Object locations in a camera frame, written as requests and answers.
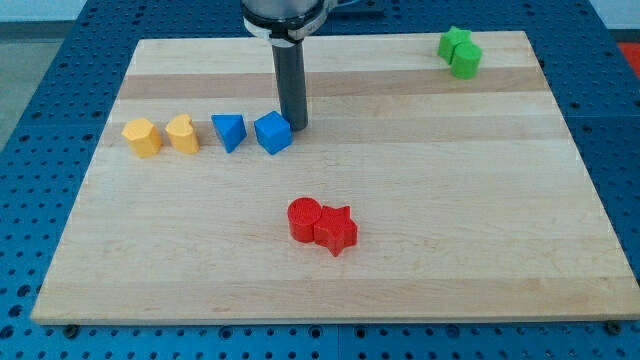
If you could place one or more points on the yellow heart block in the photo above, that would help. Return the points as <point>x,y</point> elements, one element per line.
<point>182,134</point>

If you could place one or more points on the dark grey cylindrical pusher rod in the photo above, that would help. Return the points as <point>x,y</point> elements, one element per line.
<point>291,84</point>

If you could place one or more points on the blue cube block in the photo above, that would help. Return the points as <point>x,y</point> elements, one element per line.
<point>273,132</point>

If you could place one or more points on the green cylinder block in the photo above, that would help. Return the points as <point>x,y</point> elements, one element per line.
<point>465,60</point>

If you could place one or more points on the blue triangle block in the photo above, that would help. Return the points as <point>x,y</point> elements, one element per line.
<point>230,130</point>

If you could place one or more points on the green star block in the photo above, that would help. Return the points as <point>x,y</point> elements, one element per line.
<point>450,40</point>

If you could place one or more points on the yellow hexagon block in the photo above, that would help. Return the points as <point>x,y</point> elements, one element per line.
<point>143,137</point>

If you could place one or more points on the red star block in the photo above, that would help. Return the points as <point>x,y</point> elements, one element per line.
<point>335,229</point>

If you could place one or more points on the wooden board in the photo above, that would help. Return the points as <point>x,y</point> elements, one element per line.
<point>471,199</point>

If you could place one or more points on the red cylinder block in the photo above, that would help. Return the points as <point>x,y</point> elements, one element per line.
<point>303,213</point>

